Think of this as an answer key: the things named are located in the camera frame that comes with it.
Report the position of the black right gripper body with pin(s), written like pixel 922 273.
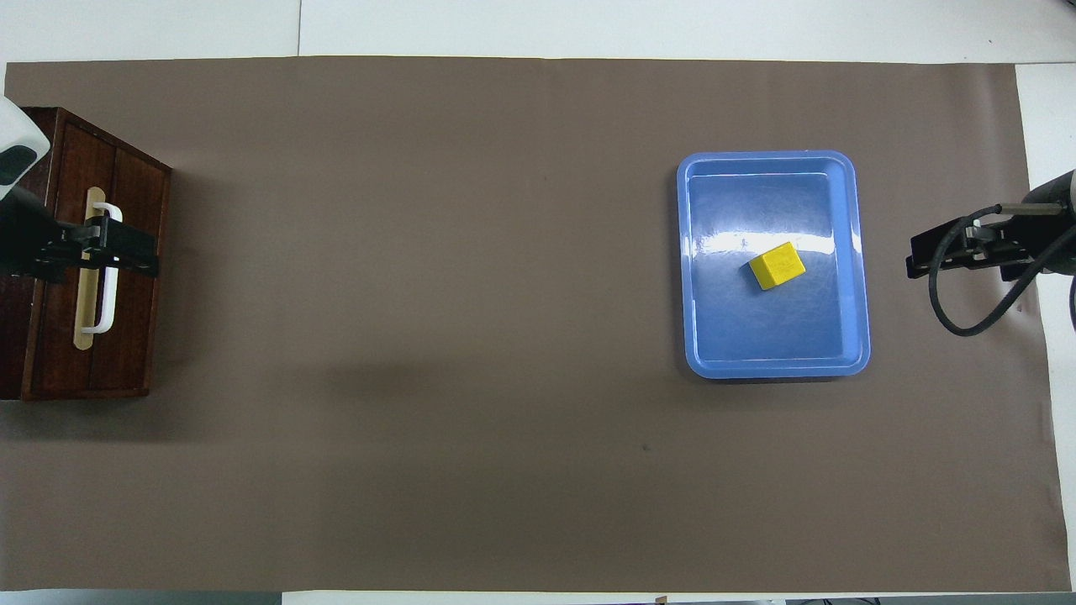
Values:
pixel 1004 244

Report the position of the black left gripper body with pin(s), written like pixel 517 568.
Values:
pixel 34 239

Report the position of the wooden drawer with dark front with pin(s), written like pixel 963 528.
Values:
pixel 134 336

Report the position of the yellow cube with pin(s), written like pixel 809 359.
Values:
pixel 777 266

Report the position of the dark wooden drawer cabinet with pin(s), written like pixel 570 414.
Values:
pixel 13 344

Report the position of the blue plastic tray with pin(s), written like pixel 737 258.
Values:
pixel 769 328

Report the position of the brown table mat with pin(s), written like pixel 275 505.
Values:
pixel 471 336

